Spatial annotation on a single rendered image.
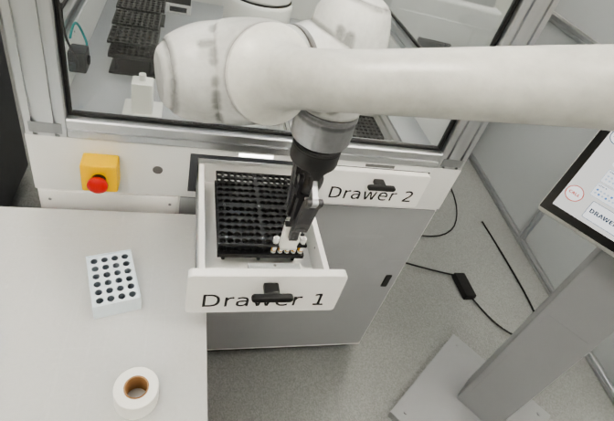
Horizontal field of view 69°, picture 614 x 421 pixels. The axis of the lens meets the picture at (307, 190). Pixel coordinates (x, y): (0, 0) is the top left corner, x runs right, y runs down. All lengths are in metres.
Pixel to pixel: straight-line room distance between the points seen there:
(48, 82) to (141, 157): 0.23
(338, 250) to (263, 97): 0.94
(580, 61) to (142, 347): 0.79
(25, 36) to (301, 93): 0.64
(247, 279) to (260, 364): 0.99
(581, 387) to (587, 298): 0.97
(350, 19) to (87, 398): 0.71
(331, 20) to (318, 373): 1.46
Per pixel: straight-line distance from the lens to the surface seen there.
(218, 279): 0.80
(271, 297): 0.80
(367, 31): 0.55
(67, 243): 1.07
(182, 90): 0.46
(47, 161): 1.09
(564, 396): 2.30
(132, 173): 1.07
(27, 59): 0.96
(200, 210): 0.94
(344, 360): 1.86
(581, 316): 1.51
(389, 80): 0.37
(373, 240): 1.33
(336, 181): 1.10
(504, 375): 1.75
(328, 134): 0.60
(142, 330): 0.92
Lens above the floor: 1.55
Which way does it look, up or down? 39 degrees down
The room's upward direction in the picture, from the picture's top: 17 degrees clockwise
